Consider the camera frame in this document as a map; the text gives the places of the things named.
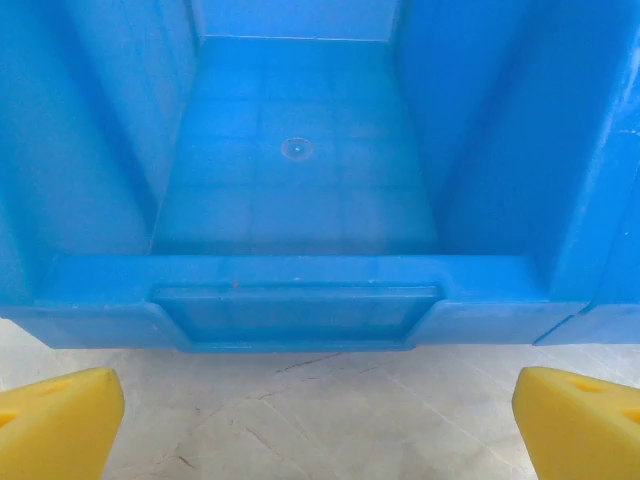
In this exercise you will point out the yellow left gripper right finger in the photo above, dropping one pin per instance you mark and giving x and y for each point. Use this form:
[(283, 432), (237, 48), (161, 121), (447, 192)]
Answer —
[(580, 435)]

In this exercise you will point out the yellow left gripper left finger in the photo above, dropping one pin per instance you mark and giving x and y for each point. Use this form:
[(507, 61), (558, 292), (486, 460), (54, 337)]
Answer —
[(55, 430)]

